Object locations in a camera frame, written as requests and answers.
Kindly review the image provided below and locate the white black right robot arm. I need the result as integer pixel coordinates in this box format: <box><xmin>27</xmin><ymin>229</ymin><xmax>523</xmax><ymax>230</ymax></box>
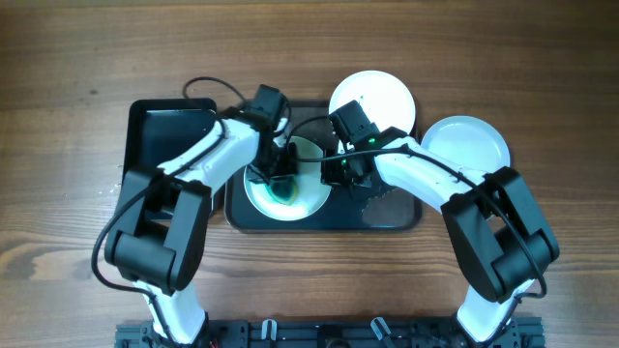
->
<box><xmin>331</xmin><ymin>128</ymin><xmax>560</xmax><ymax>346</ymax></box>

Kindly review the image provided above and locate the dark grey serving tray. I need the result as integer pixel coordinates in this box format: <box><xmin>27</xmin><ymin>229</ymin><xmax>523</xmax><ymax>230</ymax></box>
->
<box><xmin>223</xmin><ymin>99</ymin><xmax>423</xmax><ymax>233</ymax></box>

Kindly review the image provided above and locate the green yellow sponge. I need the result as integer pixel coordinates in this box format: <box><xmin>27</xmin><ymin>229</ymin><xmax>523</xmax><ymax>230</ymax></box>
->
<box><xmin>267</xmin><ymin>177</ymin><xmax>299</xmax><ymax>206</ymax></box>

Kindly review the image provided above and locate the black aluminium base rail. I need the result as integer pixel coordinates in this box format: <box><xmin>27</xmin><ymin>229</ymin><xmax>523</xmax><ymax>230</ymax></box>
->
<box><xmin>114</xmin><ymin>317</ymin><xmax>546</xmax><ymax>348</ymax></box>

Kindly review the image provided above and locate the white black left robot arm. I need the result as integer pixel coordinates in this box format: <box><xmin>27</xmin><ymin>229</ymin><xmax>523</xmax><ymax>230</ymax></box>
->
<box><xmin>91</xmin><ymin>106</ymin><xmax>291</xmax><ymax>347</ymax></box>

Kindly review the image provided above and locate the white plate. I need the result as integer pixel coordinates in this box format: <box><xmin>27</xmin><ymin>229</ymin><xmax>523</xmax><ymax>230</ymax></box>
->
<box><xmin>243</xmin><ymin>162</ymin><xmax>332</xmax><ymax>221</ymax></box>
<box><xmin>329</xmin><ymin>71</ymin><xmax>416</xmax><ymax>137</ymax></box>
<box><xmin>421</xmin><ymin>115</ymin><xmax>512</xmax><ymax>173</ymax></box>

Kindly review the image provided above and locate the black water tub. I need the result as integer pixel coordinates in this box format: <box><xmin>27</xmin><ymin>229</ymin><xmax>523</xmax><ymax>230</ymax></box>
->
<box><xmin>118</xmin><ymin>98</ymin><xmax>226</xmax><ymax>218</ymax></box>

